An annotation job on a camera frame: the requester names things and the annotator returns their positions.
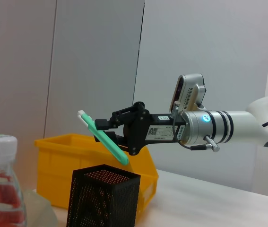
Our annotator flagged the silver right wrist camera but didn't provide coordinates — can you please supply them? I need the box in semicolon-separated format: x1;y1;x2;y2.
170;73;207;112

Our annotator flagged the right gripper connector cable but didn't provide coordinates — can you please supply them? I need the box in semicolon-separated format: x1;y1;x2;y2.
173;101;220;153

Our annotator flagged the black mesh pen holder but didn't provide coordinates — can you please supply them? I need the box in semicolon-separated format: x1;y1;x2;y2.
66;164;141;227

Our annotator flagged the pale green glass fruit bowl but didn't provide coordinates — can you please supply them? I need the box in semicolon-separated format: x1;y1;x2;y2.
22;188;59;227

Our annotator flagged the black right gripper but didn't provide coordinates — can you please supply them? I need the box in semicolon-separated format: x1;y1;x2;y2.
95;101;189;156

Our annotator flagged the yellow plastic storage bin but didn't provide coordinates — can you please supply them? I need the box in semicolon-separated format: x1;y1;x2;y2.
34;133;160;224

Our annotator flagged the green utility knife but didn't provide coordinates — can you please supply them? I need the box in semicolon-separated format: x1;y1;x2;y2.
77;110;130;166

